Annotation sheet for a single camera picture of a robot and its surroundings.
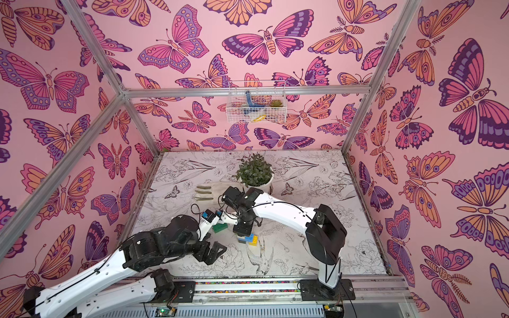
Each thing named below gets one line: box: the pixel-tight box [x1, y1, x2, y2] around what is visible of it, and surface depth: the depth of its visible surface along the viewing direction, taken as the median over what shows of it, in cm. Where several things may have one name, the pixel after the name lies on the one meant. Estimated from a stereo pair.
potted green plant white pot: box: [231, 152, 276, 194], surface depth 91 cm
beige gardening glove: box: [194, 182, 215, 201], surface depth 104 cm
